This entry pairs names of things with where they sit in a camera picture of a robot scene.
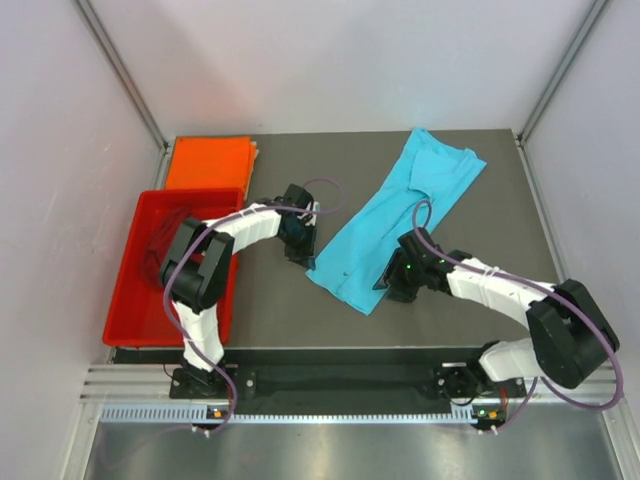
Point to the slotted grey cable duct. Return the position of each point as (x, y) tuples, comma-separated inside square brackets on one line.
[(209, 415)]

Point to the light blue t shirt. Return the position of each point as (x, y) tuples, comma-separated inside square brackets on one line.
[(352, 262)]

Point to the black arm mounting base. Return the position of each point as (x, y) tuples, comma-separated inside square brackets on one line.
[(345, 381)]

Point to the red plastic bin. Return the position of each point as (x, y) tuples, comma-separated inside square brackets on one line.
[(136, 316)]

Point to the folded orange t shirt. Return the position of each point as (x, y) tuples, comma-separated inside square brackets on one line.
[(212, 163)]

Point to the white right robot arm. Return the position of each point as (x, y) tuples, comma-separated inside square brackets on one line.
[(568, 335)]

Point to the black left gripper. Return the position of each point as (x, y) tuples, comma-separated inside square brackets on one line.
[(303, 256)]

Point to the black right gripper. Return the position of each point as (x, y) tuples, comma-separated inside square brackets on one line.
[(399, 291)]

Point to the aluminium front frame rail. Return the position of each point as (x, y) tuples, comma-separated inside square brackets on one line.
[(151, 383)]

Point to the left aluminium frame post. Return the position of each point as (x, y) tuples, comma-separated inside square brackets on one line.
[(90, 16)]

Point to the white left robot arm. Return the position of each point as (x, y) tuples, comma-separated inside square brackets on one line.
[(195, 273)]

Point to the aluminium frame post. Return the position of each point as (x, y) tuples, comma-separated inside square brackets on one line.
[(594, 14), (90, 16)]

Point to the right aluminium frame post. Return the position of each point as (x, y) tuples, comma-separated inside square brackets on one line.
[(594, 14)]

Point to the dark red t shirt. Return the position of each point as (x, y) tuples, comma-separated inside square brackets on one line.
[(156, 249)]

